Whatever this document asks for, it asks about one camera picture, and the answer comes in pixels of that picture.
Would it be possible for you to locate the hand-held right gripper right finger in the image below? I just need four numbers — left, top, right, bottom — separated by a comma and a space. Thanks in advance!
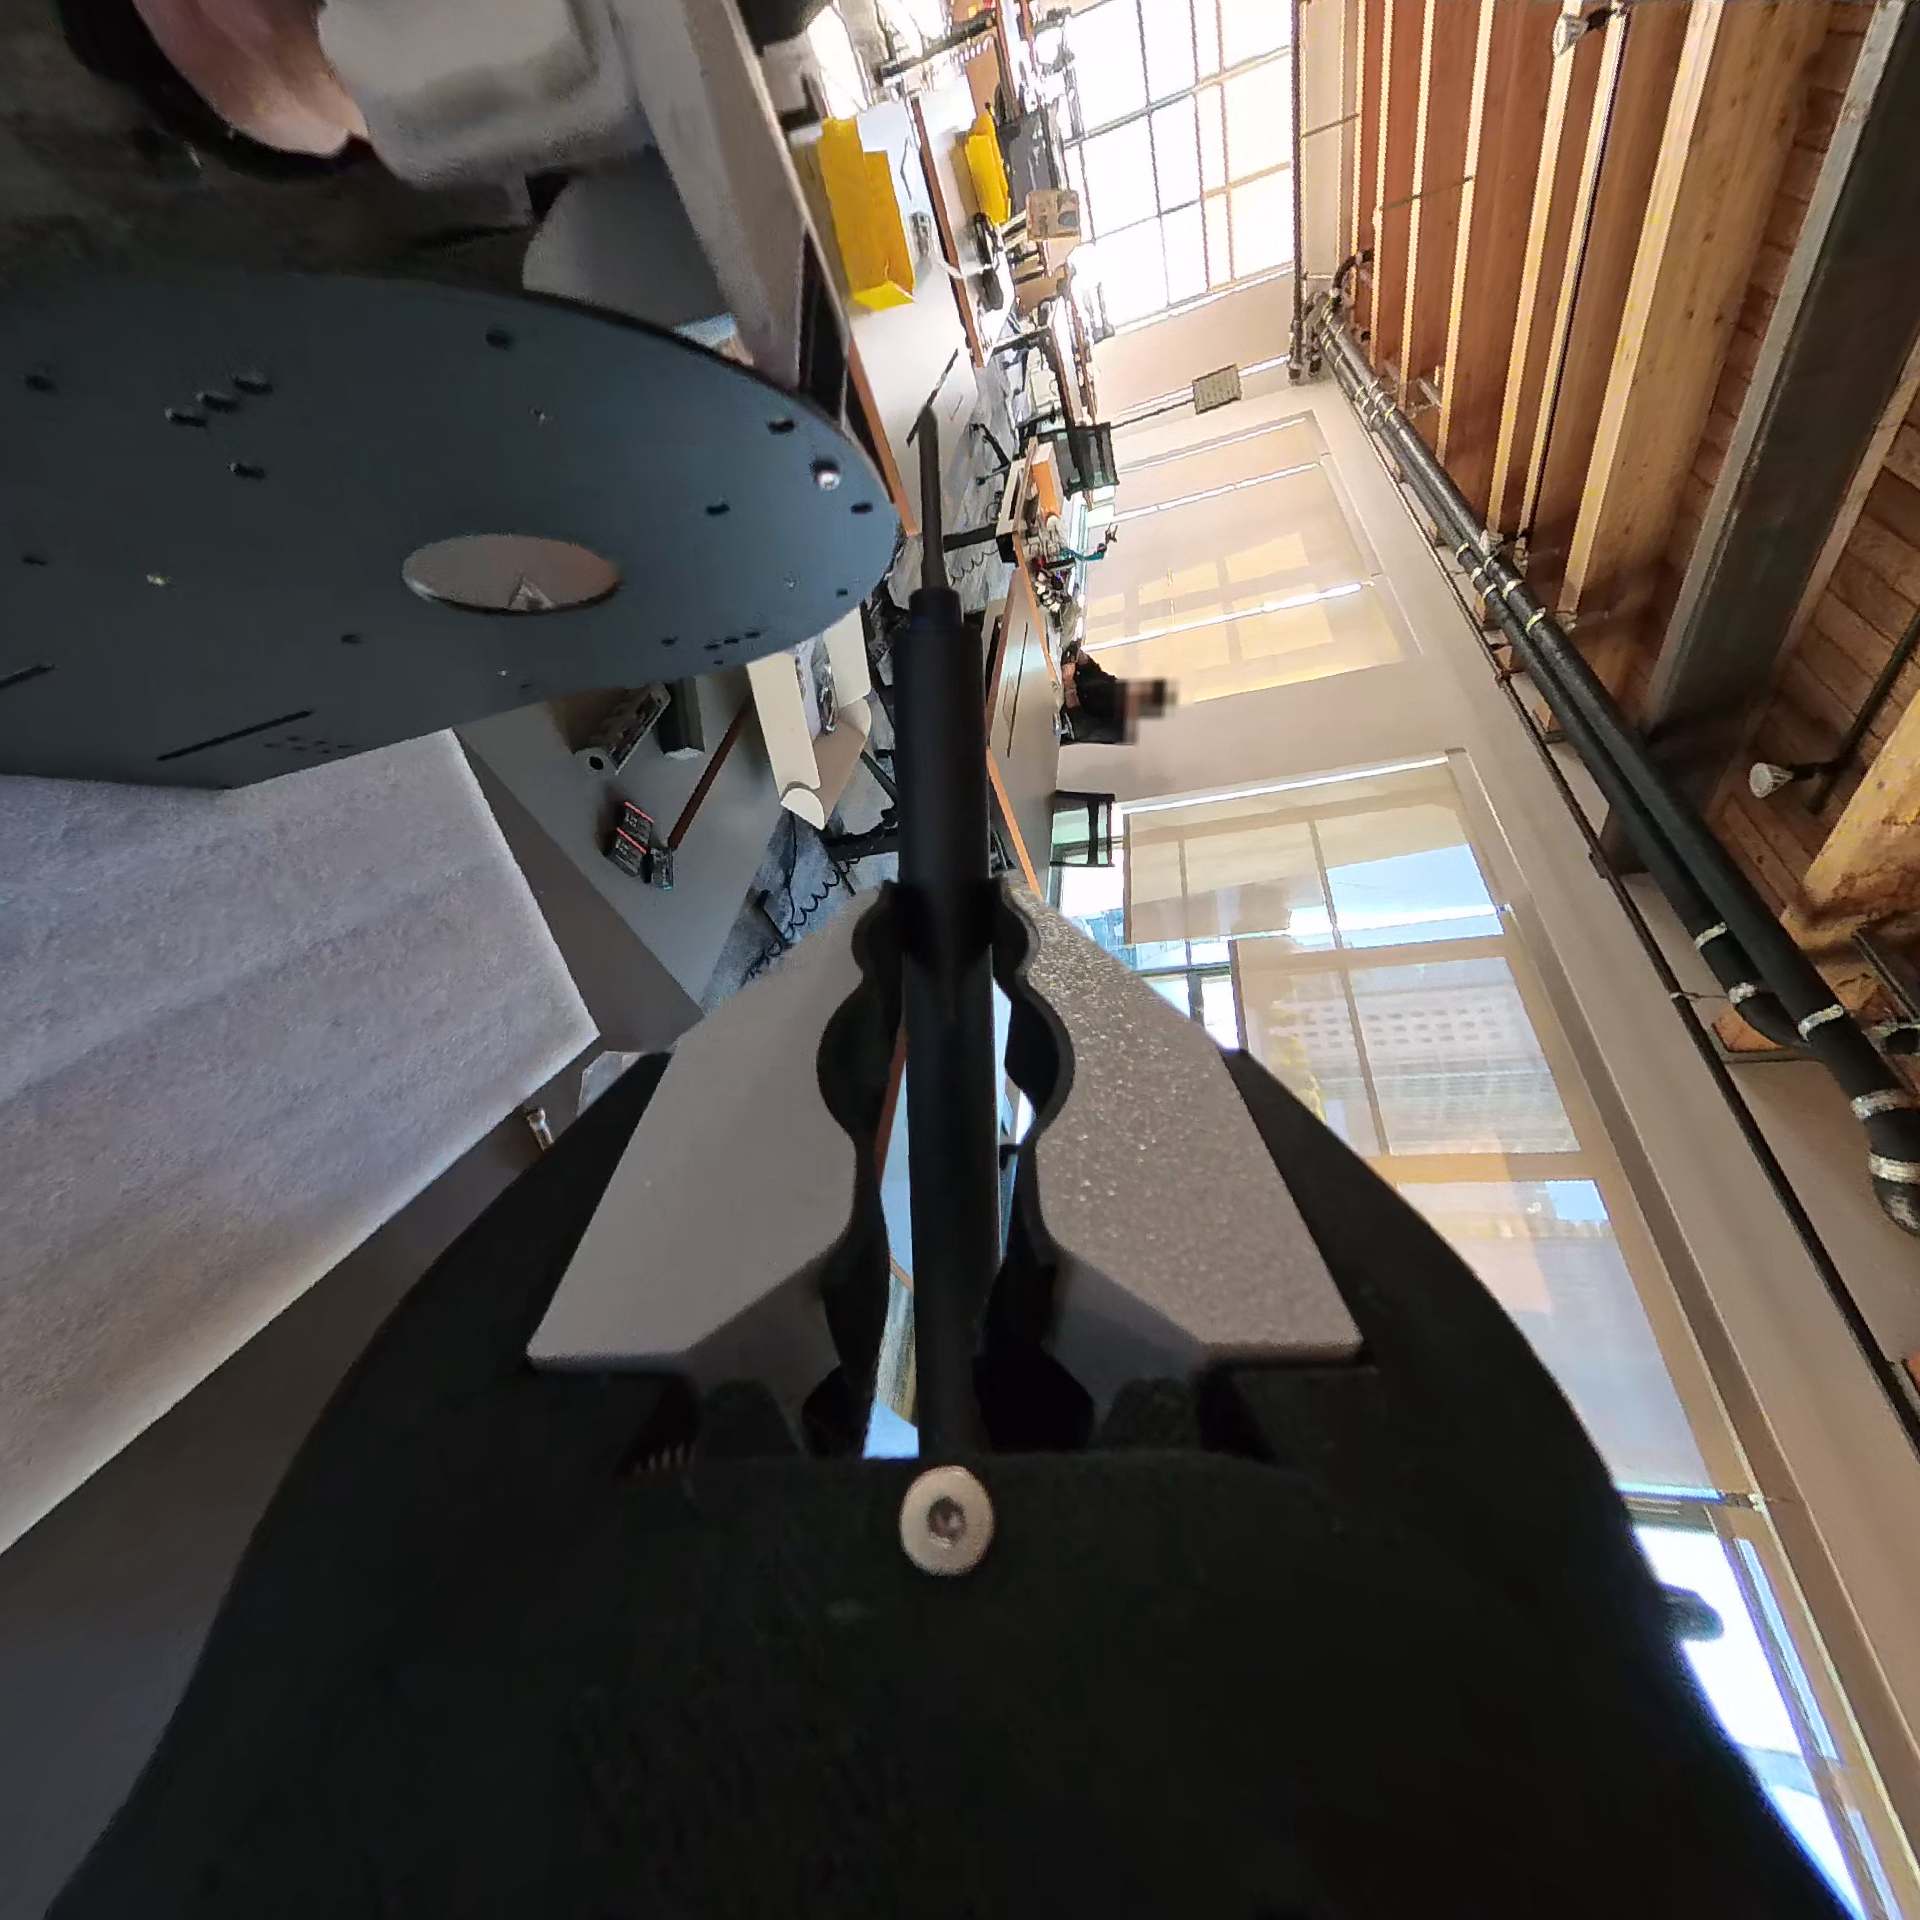
989, 879, 1367, 1374

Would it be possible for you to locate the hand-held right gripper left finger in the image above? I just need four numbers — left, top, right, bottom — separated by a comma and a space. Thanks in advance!
523, 879, 920, 1377

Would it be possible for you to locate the black electric screwdriver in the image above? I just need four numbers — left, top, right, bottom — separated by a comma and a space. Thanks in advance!
861, 404, 1022, 1465

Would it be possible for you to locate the black round metal plate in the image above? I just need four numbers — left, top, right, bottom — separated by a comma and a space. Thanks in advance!
0, 271, 905, 792

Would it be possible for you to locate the beige roller blind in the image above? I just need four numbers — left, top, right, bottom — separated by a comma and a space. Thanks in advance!
1121, 756, 1508, 951

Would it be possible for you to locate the white small device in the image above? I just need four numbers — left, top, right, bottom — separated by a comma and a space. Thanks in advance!
576, 682, 677, 777

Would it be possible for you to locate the white foam sheet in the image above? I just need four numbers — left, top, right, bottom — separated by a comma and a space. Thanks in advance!
0, 733, 605, 1555

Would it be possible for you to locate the black ceiling pipe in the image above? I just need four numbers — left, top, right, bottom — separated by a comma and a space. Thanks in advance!
1291, 253, 1920, 1236

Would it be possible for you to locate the cluttered workbench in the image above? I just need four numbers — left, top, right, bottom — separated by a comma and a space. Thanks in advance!
900, 0, 1129, 633

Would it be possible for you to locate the person's white shirt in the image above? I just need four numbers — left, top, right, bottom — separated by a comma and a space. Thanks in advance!
321, 0, 752, 363

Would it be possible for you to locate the black coiled cable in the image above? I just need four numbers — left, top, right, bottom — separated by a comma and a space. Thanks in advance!
755, 837, 860, 966

